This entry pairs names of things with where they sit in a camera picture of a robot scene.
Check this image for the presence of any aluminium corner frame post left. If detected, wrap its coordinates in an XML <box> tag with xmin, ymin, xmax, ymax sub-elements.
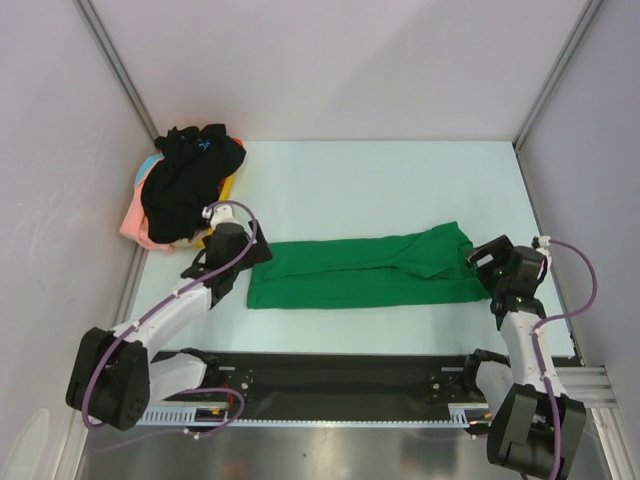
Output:
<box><xmin>72</xmin><ymin>0</ymin><xmax>159</xmax><ymax>142</ymax></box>

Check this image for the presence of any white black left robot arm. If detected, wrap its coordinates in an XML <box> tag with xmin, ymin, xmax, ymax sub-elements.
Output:
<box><xmin>65</xmin><ymin>200</ymin><xmax>272</xmax><ymax>431</ymax></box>

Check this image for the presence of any aluminium corner frame post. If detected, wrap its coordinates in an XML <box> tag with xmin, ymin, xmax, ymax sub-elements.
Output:
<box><xmin>512</xmin><ymin>0</ymin><xmax>606</xmax><ymax>154</ymax></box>
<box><xmin>72</xmin><ymin>0</ymin><xmax>159</xmax><ymax>142</ymax></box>

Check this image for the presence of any black t-shirt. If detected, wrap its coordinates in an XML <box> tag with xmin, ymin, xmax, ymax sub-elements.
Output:
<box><xmin>141</xmin><ymin>124</ymin><xmax>246</xmax><ymax>244</ymax></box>

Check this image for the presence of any light blue t-shirt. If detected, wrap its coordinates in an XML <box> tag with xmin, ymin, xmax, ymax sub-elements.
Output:
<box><xmin>134</xmin><ymin>154</ymin><xmax>164</xmax><ymax>186</ymax></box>

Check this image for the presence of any aluminium corner frame post right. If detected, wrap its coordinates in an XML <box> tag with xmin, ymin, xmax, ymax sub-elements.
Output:
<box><xmin>512</xmin><ymin>0</ymin><xmax>606</xmax><ymax>154</ymax></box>

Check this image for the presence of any white slotted cable duct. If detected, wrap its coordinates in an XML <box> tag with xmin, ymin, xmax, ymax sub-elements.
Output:
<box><xmin>134</xmin><ymin>402</ymin><xmax>501</xmax><ymax>429</ymax></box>

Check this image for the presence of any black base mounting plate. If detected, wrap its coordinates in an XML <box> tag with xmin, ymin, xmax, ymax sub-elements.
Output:
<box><xmin>149</xmin><ymin>349</ymin><xmax>586</xmax><ymax>424</ymax></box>

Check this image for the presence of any pink t-shirt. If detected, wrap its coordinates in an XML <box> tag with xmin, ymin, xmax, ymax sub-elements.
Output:
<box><xmin>119</xmin><ymin>183</ymin><xmax>175</xmax><ymax>252</ymax></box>

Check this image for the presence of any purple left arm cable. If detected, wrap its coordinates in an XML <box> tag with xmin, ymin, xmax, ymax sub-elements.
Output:
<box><xmin>79</xmin><ymin>199</ymin><xmax>261</xmax><ymax>451</ymax></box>

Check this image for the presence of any yellow t-shirt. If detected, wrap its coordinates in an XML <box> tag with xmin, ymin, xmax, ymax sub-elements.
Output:
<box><xmin>193</xmin><ymin>175</ymin><xmax>235</xmax><ymax>248</ymax></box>

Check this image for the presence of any aluminium front rail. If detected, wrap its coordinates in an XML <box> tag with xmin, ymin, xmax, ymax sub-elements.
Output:
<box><xmin>556</xmin><ymin>367</ymin><xmax>617</xmax><ymax>409</ymax></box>

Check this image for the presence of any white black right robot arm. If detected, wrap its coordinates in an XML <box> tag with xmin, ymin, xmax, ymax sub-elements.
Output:
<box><xmin>461</xmin><ymin>235</ymin><xmax>586</xmax><ymax>479</ymax></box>

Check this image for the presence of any green t-shirt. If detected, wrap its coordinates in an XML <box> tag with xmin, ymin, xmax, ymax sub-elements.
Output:
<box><xmin>247</xmin><ymin>222</ymin><xmax>489</xmax><ymax>310</ymax></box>

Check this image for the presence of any beige t-shirt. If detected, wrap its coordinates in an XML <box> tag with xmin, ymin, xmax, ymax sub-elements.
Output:
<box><xmin>172</xmin><ymin>231</ymin><xmax>207</xmax><ymax>249</ymax></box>

